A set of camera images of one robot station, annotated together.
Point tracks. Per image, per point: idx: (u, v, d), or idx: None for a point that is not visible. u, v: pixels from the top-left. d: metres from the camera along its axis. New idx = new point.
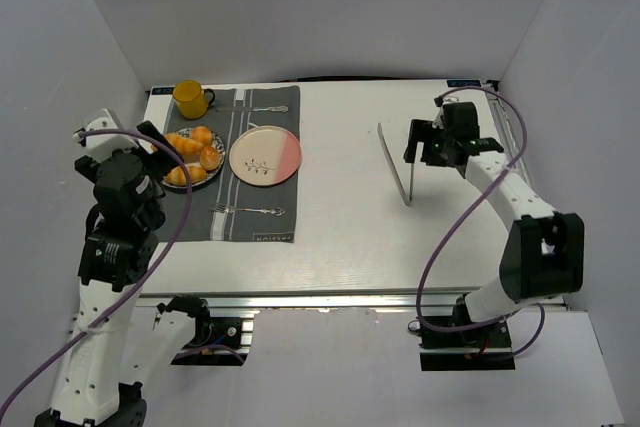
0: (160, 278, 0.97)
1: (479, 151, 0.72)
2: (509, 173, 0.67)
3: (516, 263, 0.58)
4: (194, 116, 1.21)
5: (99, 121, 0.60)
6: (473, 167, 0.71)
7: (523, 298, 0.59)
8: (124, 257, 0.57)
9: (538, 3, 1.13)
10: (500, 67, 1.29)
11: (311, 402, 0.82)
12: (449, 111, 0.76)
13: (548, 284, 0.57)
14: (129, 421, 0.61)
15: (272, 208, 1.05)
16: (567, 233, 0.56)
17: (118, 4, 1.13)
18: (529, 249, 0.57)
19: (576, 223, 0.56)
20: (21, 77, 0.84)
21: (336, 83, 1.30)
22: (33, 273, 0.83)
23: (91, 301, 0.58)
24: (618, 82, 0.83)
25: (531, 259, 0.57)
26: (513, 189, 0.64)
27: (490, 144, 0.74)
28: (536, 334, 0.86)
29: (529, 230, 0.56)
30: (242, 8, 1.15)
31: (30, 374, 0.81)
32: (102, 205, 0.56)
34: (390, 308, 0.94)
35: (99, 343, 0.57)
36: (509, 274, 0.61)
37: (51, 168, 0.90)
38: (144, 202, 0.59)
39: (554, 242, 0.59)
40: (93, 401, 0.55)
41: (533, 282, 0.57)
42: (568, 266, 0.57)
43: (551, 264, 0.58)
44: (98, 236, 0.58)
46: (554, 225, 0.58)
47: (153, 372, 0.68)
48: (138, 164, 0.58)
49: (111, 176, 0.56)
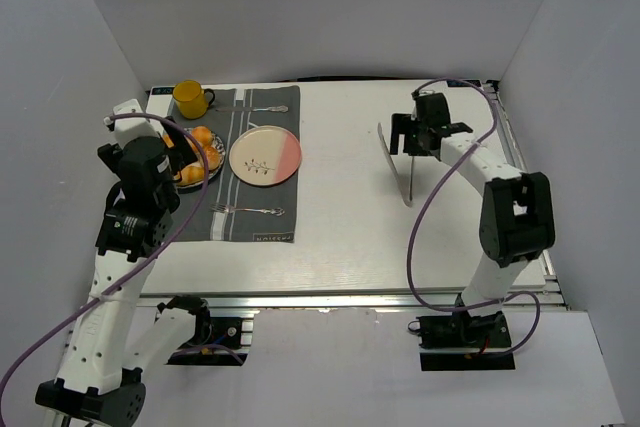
0: (159, 279, 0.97)
1: (451, 133, 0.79)
2: (478, 147, 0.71)
3: (492, 224, 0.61)
4: (194, 116, 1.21)
5: (129, 108, 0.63)
6: (447, 147, 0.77)
7: (503, 258, 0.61)
8: (140, 232, 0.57)
9: (538, 4, 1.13)
10: (500, 67, 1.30)
11: (311, 403, 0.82)
12: (421, 103, 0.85)
13: (526, 240, 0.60)
14: (129, 403, 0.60)
15: (272, 208, 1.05)
16: (535, 189, 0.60)
17: (118, 4, 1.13)
18: (502, 206, 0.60)
19: (542, 180, 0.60)
20: (21, 77, 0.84)
21: (336, 83, 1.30)
22: (33, 271, 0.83)
23: (106, 270, 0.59)
24: (617, 81, 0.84)
25: (505, 215, 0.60)
26: (484, 159, 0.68)
27: (460, 127, 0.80)
28: (534, 326, 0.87)
29: (500, 189, 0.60)
30: (243, 8, 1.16)
31: (30, 372, 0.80)
32: (124, 180, 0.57)
34: (390, 307, 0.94)
35: (109, 313, 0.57)
36: (487, 239, 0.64)
37: (51, 167, 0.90)
38: (164, 181, 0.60)
39: (526, 203, 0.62)
40: (98, 370, 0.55)
41: (512, 240, 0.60)
42: (540, 222, 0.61)
43: (525, 222, 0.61)
44: (117, 211, 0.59)
46: (523, 186, 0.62)
47: (154, 360, 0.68)
48: (161, 146, 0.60)
49: (136, 153, 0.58)
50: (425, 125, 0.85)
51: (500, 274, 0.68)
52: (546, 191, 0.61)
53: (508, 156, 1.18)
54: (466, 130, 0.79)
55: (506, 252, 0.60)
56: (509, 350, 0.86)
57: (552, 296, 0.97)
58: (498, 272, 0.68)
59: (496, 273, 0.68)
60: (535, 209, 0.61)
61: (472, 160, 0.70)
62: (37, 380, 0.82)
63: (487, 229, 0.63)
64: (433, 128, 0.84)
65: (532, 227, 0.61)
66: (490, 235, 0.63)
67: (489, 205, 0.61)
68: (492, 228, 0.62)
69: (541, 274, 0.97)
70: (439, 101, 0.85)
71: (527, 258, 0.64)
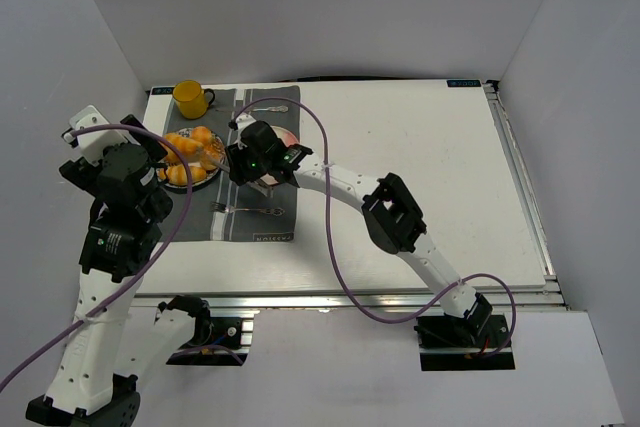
0: (160, 279, 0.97)
1: (298, 162, 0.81)
2: (330, 167, 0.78)
3: (381, 233, 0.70)
4: (194, 115, 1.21)
5: (89, 118, 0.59)
6: (302, 177, 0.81)
7: (400, 247, 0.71)
8: (125, 249, 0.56)
9: (539, 4, 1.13)
10: (501, 67, 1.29)
11: (312, 402, 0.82)
12: (252, 139, 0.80)
13: (405, 226, 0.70)
14: (122, 415, 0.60)
15: (272, 208, 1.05)
16: (394, 186, 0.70)
17: (117, 4, 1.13)
18: (382, 217, 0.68)
19: (394, 179, 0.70)
20: (20, 77, 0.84)
21: (353, 82, 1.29)
22: (34, 272, 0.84)
23: (90, 290, 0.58)
24: (619, 81, 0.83)
25: (388, 221, 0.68)
26: (343, 179, 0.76)
27: (302, 151, 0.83)
28: (511, 327, 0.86)
29: (373, 205, 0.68)
30: (242, 8, 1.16)
31: (31, 372, 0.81)
32: (106, 195, 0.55)
34: (390, 307, 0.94)
35: (96, 334, 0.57)
36: (379, 242, 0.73)
37: (51, 167, 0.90)
38: (149, 194, 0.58)
39: (391, 198, 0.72)
40: (86, 390, 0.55)
41: (400, 233, 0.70)
42: (408, 206, 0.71)
43: (398, 214, 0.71)
44: (101, 225, 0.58)
46: (384, 188, 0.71)
47: (151, 365, 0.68)
48: (144, 157, 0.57)
49: (117, 167, 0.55)
50: (269, 165, 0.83)
51: (426, 255, 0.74)
52: (401, 182, 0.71)
53: (508, 157, 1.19)
54: (308, 152, 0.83)
55: (399, 240, 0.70)
56: (498, 349, 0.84)
57: (553, 296, 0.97)
58: (422, 253, 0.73)
59: (420, 258, 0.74)
60: (400, 200, 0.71)
61: (335, 184, 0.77)
62: (39, 380, 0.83)
63: (377, 236, 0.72)
64: (280, 166, 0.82)
65: (406, 215, 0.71)
66: (381, 238, 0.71)
67: (370, 219, 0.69)
68: (382, 234, 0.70)
69: (542, 274, 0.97)
70: (268, 131, 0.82)
71: (422, 232, 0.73)
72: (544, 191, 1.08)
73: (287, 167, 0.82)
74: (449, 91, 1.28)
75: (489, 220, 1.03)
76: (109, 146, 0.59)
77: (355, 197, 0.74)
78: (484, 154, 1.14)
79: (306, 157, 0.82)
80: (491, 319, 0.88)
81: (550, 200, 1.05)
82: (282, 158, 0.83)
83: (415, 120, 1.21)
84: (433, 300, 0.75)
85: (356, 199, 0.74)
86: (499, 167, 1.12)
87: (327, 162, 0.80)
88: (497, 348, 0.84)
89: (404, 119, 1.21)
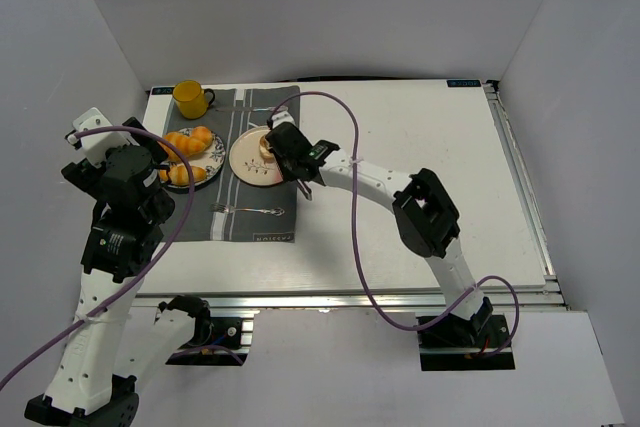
0: (160, 279, 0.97)
1: (324, 158, 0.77)
2: (358, 164, 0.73)
3: (414, 234, 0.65)
4: (194, 115, 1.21)
5: (92, 120, 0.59)
6: (327, 174, 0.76)
7: (432, 249, 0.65)
8: (126, 250, 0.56)
9: (538, 4, 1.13)
10: (500, 68, 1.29)
11: (312, 402, 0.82)
12: (274, 139, 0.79)
13: (440, 226, 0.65)
14: (121, 415, 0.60)
15: (272, 208, 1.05)
16: (428, 184, 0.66)
17: (118, 4, 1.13)
18: (416, 215, 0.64)
19: (427, 175, 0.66)
20: (19, 77, 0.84)
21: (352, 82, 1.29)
22: (34, 272, 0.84)
23: (91, 290, 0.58)
24: (618, 81, 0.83)
25: (422, 221, 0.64)
26: (373, 175, 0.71)
27: (327, 147, 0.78)
28: (513, 328, 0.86)
29: (406, 202, 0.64)
30: (242, 8, 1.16)
31: (30, 374, 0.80)
32: (109, 196, 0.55)
34: (390, 307, 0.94)
35: (96, 334, 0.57)
36: (411, 243, 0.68)
37: (51, 166, 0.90)
38: (151, 195, 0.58)
39: (424, 197, 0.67)
40: (84, 390, 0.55)
41: (435, 234, 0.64)
42: (443, 206, 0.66)
43: (432, 213, 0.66)
44: (103, 226, 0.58)
46: (417, 185, 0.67)
47: (150, 366, 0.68)
48: (148, 158, 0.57)
49: (119, 168, 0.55)
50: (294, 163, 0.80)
51: (453, 261, 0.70)
52: (436, 180, 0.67)
53: (508, 157, 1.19)
54: (335, 148, 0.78)
55: (433, 242, 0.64)
56: (498, 349, 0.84)
57: (552, 296, 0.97)
58: (451, 257, 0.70)
59: (447, 264, 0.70)
60: (435, 200, 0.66)
61: (362, 181, 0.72)
62: (39, 380, 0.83)
63: (409, 237, 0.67)
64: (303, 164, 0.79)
65: (442, 216, 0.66)
66: (413, 239, 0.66)
67: (403, 218, 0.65)
68: (413, 234, 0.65)
69: (542, 274, 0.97)
70: (290, 129, 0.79)
71: (455, 236, 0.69)
72: (544, 191, 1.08)
73: (310, 163, 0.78)
74: (449, 91, 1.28)
75: (489, 220, 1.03)
76: (111, 148, 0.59)
77: (385, 194, 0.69)
78: (484, 154, 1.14)
79: (332, 153, 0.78)
80: (492, 319, 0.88)
81: (550, 199, 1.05)
82: (307, 154, 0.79)
83: (415, 120, 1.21)
84: (450, 308, 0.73)
85: (387, 196, 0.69)
86: (499, 167, 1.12)
87: (355, 158, 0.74)
88: (497, 348, 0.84)
89: (405, 119, 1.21)
